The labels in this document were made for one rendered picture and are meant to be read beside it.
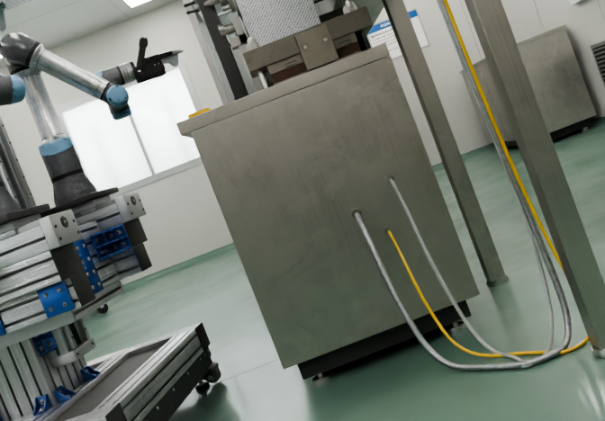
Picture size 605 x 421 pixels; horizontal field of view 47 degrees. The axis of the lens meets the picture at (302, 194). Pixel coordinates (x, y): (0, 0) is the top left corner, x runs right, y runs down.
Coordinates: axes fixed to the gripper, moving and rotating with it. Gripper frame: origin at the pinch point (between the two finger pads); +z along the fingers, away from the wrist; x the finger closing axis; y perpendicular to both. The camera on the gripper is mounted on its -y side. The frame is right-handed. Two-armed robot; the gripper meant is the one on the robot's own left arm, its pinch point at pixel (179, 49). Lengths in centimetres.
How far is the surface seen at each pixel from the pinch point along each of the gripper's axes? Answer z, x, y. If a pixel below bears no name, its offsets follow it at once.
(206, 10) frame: 12.4, 13.8, -9.9
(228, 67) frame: 12.3, 16.8, 12.5
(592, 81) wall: 371, -229, 118
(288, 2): 30, 55, 0
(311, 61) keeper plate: 23, 78, 20
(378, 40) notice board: 292, -450, 26
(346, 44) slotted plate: 35, 78, 19
